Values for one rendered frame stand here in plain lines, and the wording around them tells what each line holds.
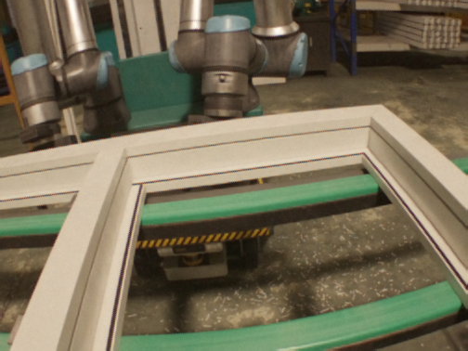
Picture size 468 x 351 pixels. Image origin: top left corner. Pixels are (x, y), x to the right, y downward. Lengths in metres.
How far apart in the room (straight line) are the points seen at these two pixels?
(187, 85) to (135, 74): 0.20
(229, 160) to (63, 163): 0.26
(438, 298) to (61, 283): 0.36
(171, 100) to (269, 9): 0.53
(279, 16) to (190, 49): 0.32
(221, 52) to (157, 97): 0.69
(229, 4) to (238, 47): 3.36
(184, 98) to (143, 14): 0.37
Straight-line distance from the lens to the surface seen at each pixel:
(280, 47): 1.03
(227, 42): 0.65
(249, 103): 1.14
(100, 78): 0.89
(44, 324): 0.29
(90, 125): 1.22
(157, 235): 0.48
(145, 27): 1.34
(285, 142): 0.51
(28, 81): 0.77
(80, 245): 0.34
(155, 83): 1.29
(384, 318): 0.33
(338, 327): 0.32
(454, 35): 4.60
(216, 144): 0.50
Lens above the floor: 1.14
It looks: 30 degrees down
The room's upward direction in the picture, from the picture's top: 7 degrees counter-clockwise
